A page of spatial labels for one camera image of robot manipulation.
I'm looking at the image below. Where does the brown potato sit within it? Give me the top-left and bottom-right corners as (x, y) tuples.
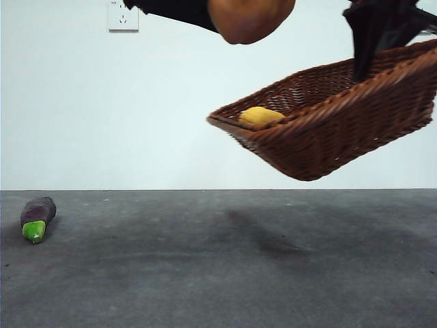
(208, 0), (296, 45)

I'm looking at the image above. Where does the purple eggplant with green stem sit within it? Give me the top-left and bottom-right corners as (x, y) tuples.
(20, 196), (57, 245)

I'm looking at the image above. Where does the white wall socket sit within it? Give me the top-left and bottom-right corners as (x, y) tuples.
(108, 0), (140, 33)

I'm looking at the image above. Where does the brown wicker basket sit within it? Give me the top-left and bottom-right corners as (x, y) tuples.
(206, 38), (437, 182)

